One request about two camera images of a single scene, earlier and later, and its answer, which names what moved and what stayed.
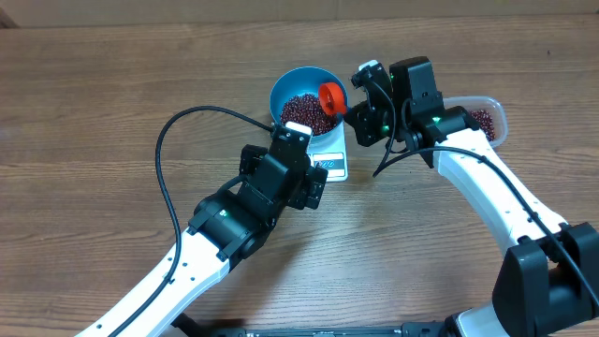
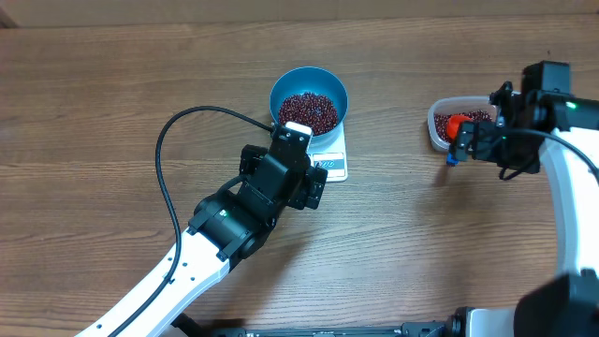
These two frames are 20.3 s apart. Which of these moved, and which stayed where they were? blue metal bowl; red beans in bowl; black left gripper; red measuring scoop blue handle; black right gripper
Moved: red measuring scoop blue handle; black right gripper
Stayed: blue metal bowl; black left gripper; red beans in bowl
